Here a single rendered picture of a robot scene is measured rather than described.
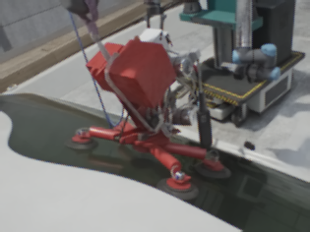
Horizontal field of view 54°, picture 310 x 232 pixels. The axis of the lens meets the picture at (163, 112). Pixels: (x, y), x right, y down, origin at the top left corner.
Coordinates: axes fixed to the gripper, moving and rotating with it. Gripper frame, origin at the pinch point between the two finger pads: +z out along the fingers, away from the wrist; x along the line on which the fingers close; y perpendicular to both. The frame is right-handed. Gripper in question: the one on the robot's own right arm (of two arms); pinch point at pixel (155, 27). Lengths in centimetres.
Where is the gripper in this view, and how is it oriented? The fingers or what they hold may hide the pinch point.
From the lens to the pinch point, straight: 221.9
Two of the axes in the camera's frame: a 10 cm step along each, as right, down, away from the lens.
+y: 6.9, -1.3, 7.1
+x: -7.2, -1.6, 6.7
